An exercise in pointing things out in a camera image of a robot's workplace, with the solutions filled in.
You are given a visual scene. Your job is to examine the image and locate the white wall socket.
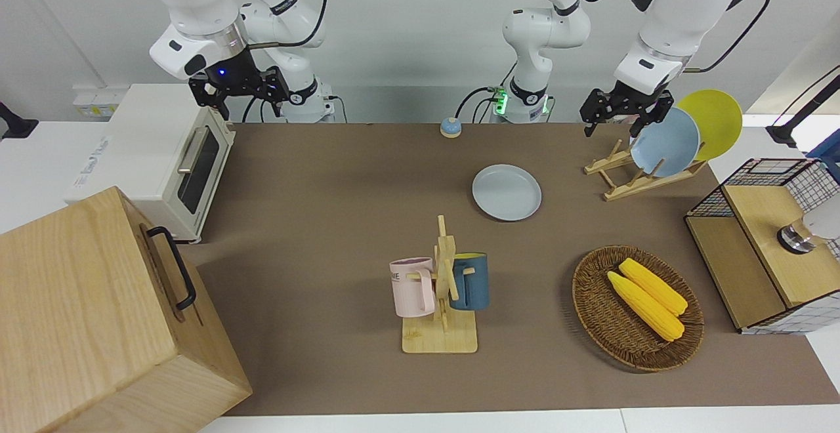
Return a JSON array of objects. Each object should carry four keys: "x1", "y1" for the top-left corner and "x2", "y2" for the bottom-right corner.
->
[{"x1": 72, "y1": 89, "x2": 125, "y2": 119}]

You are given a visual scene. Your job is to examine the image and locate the brown wicker basket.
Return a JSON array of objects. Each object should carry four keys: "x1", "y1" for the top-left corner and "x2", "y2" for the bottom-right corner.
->
[{"x1": 572, "y1": 245, "x2": 705, "y2": 373}]

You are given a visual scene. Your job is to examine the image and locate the dark blue mug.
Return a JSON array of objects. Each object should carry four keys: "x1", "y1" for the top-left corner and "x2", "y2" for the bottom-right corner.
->
[{"x1": 450, "y1": 253, "x2": 490, "y2": 311}]

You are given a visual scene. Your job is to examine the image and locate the brown table mat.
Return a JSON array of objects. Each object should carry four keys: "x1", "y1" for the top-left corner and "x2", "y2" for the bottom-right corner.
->
[{"x1": 177, "y1": 121, "x2": 840, "y2": 417}]

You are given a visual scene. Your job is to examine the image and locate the yellow plate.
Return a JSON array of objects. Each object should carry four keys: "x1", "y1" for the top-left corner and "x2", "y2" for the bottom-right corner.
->
[{"x1": 676, "y1": 89, "x2": 744, "y2": 162}]

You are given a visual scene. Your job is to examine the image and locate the wooden mug tree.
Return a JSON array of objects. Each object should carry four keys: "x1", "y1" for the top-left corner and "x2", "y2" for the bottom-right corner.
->
[{"x1": 402, "y1": 215, "x2": 478, "y2": 354}]

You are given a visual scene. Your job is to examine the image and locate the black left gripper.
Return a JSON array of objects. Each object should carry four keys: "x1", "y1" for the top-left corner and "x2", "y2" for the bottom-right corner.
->
[{"x1": 581, "y1": 81, "x2": 675, "y2": 138}]

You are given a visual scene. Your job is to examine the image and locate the light blue plate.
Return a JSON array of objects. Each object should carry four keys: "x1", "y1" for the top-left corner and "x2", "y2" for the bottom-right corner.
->
[{"x1": 630, "y1": 107, "x2": 702, "y2": 178}]

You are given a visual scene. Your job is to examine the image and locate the gray plate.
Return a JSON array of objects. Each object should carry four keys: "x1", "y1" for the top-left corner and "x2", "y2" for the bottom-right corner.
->
[{"x1": 472, "y1": 164, "x2": 543, "y2": 222}]

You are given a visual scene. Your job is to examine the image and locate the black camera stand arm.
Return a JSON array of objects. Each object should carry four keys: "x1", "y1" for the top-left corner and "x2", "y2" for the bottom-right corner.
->
[{"x1": 766, "y1": 66, "x2": 840, "y2": 148}]

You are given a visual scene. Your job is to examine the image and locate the wooden plate rack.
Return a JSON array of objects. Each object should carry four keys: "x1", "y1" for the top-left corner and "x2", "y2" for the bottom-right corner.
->
[{"x1": 584, "y1": 139, "x2": 709, "y2": 202}]

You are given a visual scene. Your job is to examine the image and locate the yellow corn cob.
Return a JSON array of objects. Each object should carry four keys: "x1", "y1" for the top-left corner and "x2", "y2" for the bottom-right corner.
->
[
  {"x1": 607, "y1": 271, "x2": 685, "y2": 342},
  {"x1": 619, "y1": 258, "x2": 689, "y2": 316}
]

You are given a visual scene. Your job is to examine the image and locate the white cylindrical bottle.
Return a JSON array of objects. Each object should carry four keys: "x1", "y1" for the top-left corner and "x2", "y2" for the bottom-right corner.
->
[{"x1": 778, "y1": 197, "x2": 840, "y2": 255}]

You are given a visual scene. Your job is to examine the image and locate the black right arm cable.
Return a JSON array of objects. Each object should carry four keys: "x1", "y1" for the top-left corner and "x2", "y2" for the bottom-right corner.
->
[{"x1": 246, "y1": 0, "x2": 329, "y2": 50}]

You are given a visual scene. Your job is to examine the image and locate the white toaster oven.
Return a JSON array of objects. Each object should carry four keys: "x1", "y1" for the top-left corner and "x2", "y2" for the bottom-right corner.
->
[{"x1": 64, "y1": 83, "x2": 236, "y2": 245}]

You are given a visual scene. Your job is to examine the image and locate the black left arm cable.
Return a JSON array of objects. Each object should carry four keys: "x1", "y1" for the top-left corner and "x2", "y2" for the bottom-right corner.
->
[{"x1": 682, "y1": 0, "x2": 772, "y2": 74}]

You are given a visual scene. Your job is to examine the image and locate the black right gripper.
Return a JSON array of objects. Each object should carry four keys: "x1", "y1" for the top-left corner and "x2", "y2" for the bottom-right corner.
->
[{"x1": 189, "y1": 49, "x2": 291, "y2": 122}]

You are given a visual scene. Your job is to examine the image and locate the blue object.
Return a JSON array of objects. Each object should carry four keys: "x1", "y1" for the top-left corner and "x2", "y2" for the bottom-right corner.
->
[{"x1": 807, "y1": 136, "x2": 840, "y2": 184}]

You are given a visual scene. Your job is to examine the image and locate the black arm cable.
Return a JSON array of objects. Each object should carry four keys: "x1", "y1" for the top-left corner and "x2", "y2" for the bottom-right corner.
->
[
  {"x1": 682, "y1": 0, "x2": 772, "y2": 74},
  {"x1": 246, "y1": 0, "x2": 329, "y2": 50}
]

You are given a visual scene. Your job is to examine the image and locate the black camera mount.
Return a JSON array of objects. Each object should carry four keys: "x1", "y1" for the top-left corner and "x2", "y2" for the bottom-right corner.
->
[{"x1": 0, "y1": 102, "x2": 39, "y2": 140}]

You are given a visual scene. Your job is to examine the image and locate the pink mug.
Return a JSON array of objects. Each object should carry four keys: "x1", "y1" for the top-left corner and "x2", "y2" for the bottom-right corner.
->
[{"x1": 389, "y1": 257, "x2": 437, "y2": 319}]

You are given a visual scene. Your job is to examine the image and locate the wire grid wooden shelf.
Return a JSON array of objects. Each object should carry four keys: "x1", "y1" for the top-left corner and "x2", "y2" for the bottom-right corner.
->
[{"x1": 684, "y1": 157, "x2": 840, "y2": 335}]

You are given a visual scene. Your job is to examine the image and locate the large wooden box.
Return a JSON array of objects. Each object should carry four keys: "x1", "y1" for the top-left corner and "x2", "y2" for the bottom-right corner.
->
[{"x1": 0, "y1": 186, "x2": 253, "y2": 433}]

